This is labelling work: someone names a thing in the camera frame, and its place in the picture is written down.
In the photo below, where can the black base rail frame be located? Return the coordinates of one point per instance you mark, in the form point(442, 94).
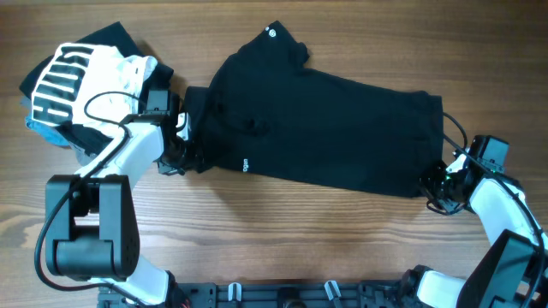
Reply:
point(365, 294)

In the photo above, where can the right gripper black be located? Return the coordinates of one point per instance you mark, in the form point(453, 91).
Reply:
point(449, 203)

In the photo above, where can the black t-shirt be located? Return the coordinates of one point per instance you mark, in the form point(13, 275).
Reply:
point(266, 112)

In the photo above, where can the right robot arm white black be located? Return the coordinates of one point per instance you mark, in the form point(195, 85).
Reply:
point(513, 273)

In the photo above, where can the folded grey garment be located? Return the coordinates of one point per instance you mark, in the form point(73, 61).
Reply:
point(81, 156)

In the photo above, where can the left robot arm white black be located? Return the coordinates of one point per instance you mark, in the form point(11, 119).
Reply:
point(90, 238)

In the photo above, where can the white shirt black print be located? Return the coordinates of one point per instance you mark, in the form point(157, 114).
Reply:
point(83, 82)

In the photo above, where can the folded blue garment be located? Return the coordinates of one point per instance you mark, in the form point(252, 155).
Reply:
point(49, 134)

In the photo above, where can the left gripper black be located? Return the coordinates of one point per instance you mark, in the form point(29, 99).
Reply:
point(166, 166)

